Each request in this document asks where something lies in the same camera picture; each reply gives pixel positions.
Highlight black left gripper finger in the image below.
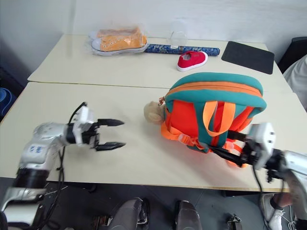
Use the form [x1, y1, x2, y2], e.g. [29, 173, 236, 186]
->
[95, 142, 127, 152]
[97, 118, 125, 127]

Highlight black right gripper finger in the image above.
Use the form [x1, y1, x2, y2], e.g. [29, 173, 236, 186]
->
[210, 147, 243, 167]
[227, 130, 248, 143]

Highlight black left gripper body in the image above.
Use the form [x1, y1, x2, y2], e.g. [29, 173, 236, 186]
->
[83, 119, 101, 150]

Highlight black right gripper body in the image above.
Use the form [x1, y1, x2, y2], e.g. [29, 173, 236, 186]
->
[239, 138, 262, 169]

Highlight orange and teal backpack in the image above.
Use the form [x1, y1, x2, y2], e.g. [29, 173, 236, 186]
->
[160, 72, 268, 168]

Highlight person's white sneaker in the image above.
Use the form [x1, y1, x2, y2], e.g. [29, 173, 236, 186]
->
[260, 193, 286, 230]

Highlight dark rounded shape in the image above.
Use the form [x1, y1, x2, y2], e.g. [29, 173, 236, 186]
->
[176, 200, 202, 230]
[108, 198, 145, 230]

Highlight black mouse pad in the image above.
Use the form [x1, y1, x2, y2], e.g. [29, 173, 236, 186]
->
[221, 41, 275, 75]

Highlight person in white clothing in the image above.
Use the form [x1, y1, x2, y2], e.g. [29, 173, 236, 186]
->
[283, 55, 307, 107]

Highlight blue patterned roll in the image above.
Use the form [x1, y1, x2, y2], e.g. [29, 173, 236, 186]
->
[145, 43, 220, 58]

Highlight small red shoe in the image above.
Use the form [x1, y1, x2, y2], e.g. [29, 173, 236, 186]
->
[177, 50, 209, 72]

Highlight blue object on floor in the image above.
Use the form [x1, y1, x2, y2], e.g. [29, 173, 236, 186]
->
[0, 87, 16, 118]

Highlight clear plastic shoe bag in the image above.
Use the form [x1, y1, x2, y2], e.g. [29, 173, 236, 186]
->
[84, 23, 151, 58]

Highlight black chair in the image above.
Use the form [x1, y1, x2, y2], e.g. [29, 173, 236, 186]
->
[278, 36, 307, 74]

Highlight clear plastic stand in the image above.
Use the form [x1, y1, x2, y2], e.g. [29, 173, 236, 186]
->
[167, 20, 189, 48]

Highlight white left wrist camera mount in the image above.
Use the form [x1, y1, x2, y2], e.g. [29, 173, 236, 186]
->
[71, 105, 96, 147]

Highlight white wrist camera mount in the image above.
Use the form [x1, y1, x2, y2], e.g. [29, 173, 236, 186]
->
[248, 122, 277, 169]
[71, 105, 96, 147]

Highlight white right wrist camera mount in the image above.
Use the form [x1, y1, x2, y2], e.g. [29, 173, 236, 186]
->
[248, 122, 277, 169]

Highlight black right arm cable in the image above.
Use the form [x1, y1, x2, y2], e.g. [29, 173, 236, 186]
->
[251, 164, 286, 194]

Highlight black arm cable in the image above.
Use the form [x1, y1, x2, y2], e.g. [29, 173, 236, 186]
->
[35, 102, 87, 230]
[251, 164, 286, 194]

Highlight beige plush toy keychain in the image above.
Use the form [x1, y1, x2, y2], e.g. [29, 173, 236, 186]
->
[143, 100, 166, 125]

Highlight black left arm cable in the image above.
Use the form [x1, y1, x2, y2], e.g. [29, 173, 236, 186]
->
[35, 102, 87, 230]

